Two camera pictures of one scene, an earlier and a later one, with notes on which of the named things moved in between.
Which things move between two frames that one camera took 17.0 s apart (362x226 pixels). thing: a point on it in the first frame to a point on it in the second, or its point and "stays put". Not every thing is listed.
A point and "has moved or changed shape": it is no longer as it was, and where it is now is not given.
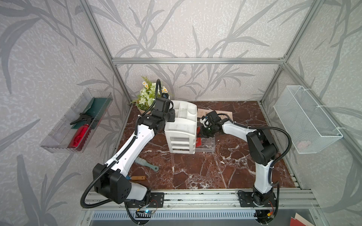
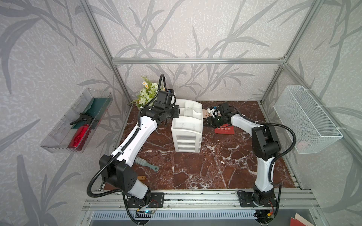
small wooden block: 138,177 stays put
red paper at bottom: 294,222 stays put
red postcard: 198,141 has moved or changed shape
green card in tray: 96,110 stays put
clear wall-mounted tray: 73,133 stays put
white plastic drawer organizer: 181,134 has moved or changed shape
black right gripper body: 208,132 to 215,122
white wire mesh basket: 308,128 stays put
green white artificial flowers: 147,95 stays put
